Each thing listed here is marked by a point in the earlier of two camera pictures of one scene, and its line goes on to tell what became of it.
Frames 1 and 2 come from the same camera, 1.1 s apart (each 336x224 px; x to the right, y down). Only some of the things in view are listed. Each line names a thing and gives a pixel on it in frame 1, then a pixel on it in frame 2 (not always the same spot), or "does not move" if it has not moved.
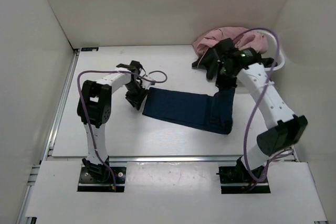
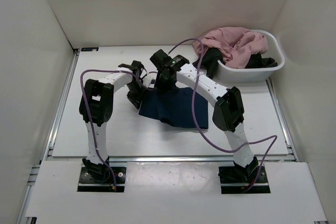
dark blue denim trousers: [210, 112] does not move
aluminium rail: [164, 158] does not move
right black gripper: [222, 84] -> [159, 86]
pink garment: [242, 38] does not move
